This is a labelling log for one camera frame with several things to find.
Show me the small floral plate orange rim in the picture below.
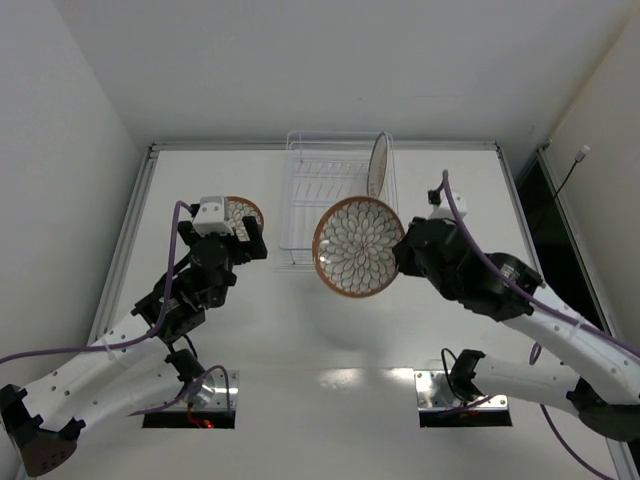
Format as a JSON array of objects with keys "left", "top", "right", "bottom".
[{"left": 219, "top": 196, "right": 264, "bottom": 242}]

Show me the large floral plate orange rim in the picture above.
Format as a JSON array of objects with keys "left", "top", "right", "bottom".
[{"left": 312, "top": 196, "right": 405, "bottom": 298}]

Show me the white plate orange sunburst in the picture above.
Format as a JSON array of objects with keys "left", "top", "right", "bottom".
[{"left": 366, "top": 132, "right": 391, "bottom": 198}]

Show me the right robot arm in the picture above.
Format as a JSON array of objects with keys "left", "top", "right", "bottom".
[{"left": 393, "top": 217, "right": 639, "bottom": 442}]

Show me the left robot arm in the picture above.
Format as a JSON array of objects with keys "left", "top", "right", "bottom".
[{"left": 1, "top": 216, "right": 268, "bottom": 477}]

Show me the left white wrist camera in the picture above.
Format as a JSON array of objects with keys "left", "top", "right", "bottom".
[{"left": 192, "top": 196, "right": 234, "bottom": 237}]

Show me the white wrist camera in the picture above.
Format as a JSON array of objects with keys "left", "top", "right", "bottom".
[
  {"left": 428, "top": 189, "right": 467, "bottom": 221},
  {"left": 192, "top": 196, "right": 234, "bottom": 237}
]

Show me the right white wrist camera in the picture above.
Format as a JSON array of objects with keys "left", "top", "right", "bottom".
[{"left": 428, "top": 189, "right": 467, "bottom": 221}]

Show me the white wire dish rack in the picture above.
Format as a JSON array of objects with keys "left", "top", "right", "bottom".
[{"left": 279, "top": 130, "right": 399, "bottom": 270}]

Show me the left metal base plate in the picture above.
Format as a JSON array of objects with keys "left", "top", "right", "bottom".
[{"left": 137, "top": 369, "right": 240, "bottom": 415}]

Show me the metal base plate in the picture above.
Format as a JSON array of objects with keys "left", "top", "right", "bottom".
[
  {"left": 137, "top": 369, "right": 240, "bottom": 415},
  {"left": 414, "top": 369, "right": 509, "bottom": 412}
]

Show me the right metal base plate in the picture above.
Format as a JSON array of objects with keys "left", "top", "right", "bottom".
[{"left": 414, "top": 369, "right": 509, "bottom": 412}]

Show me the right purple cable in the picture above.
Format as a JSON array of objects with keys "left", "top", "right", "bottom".
[{"left": 439, "top": 169, "right": 640, "bottom": 476}]

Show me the black wall cable white plug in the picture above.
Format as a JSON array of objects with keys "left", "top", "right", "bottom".
[{"left": 551, "top": 145, "right": 590, "bottom": 201}]

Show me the aluminium table frame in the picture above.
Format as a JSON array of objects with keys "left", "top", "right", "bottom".
[{"left": 14, "top": 141, "right": 640, "bottom": 480}]

